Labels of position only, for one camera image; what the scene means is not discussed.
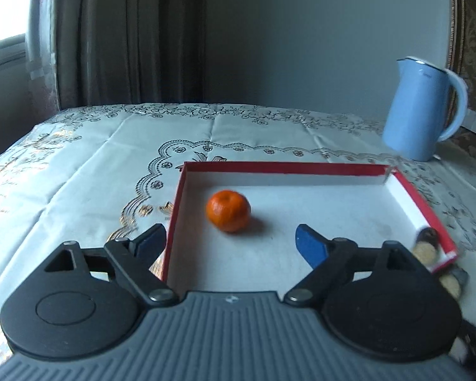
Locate orange tangerine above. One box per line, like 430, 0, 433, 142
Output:
206, 190, 251, 233

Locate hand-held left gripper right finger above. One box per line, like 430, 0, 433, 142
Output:
283, 223, 429, 308

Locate brown patterned curtain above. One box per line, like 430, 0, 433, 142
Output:
26, 0, 207, 110

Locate red shallow cardboard box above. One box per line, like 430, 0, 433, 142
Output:
161, 161, 459, 292

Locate white vertical pipe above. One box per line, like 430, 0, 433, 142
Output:
27, 0, 44, 80

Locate light blue electric kettle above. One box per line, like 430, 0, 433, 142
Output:
381, 56, 469, 162

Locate white embroidered tablecloth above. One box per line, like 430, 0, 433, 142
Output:
0, 103, 476, 366

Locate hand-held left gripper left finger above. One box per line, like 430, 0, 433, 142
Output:
43, 223, 179, 308

